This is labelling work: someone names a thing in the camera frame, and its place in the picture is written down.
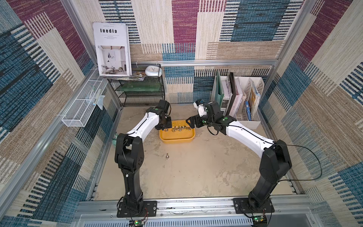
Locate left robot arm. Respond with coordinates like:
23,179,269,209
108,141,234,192
114,99,172,218

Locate green folder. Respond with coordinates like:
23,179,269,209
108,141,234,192
211,71,224,108

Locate green spray bottle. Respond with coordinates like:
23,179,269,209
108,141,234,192
112,133,118,146

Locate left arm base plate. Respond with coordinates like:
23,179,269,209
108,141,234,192
116,201,157,218

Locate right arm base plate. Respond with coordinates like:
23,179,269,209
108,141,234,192
232,197,275,214

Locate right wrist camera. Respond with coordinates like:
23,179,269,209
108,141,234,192
193,99,207,117

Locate black wire shelf rack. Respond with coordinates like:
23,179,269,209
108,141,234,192
107,63,165,107

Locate white round clock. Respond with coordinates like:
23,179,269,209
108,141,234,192
145,65,163,77

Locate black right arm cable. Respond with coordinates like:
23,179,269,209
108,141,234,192
206,121,323,182

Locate Inedia white magazine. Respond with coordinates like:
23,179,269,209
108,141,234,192
93,22,132,78

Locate white wire wall basket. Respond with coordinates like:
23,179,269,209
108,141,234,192
62,79,107,127

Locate white file organizer box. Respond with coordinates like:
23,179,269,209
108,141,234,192
220,76,264,130

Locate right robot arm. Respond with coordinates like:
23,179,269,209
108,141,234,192
186,99,292,213

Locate black binder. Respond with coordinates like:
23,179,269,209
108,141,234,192
225,72,236,115

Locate yellow plastic storage box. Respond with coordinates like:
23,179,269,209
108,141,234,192
159,120,196,144

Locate blue book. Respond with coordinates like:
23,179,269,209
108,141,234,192
245,101,252,121

